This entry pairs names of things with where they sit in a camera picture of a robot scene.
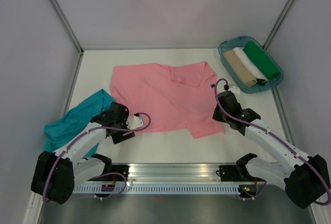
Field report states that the aluminium mounting rail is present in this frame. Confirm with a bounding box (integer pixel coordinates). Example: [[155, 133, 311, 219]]
[[74, 162, 285, 183]]

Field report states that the blue plastic bin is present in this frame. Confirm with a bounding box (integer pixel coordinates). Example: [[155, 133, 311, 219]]
[[218, 36, 283, 94]]

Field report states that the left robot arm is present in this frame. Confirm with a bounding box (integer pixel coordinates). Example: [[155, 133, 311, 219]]
[[31, 101, 144, 204]]

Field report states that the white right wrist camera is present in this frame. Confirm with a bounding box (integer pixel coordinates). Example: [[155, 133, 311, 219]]
[[223, 84, 241, 95]]

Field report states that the left aluminium frame post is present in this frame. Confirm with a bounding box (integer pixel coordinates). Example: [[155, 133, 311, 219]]
[[36, 0, 84, 54]]

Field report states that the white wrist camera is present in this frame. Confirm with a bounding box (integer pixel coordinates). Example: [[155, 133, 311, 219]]
[[126, 115, 144, 130], [223, 84, 241, 95]]

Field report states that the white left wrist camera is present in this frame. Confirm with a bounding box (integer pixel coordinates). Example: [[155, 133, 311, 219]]
[[126, 115, 144, 130]]

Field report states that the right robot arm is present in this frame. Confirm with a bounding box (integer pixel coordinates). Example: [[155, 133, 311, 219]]
[[213, 91, 330, 208]]

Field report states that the rolled green t shirt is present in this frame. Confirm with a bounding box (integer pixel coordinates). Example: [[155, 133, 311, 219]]
[[243, 41, 281, 80]]

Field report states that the aluminium frame post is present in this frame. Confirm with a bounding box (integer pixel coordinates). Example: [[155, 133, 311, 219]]
[[263, 0, 296, 49], [36, 0, 84, 54]]

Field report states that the rolled beige t shirt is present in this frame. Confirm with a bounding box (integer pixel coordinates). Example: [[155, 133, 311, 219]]
[[223, 50, 257, 87]]

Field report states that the teal t shirt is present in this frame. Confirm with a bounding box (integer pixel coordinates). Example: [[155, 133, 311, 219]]
[[44, 89, 115, 152]]

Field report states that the pink t shirt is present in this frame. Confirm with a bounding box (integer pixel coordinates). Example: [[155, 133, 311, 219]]
[[110, 62, 224, 139]]

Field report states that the white slotted cable duct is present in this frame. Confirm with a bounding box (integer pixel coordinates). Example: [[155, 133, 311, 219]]
[[73, 183, 239, 195]]

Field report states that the rolled white t shirt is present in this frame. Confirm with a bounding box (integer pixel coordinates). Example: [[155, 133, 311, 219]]
[[233, 47, 267, 81]]

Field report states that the right aluminium frame post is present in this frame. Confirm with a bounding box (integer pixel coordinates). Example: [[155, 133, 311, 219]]
[[263, 0, 296, 49]]

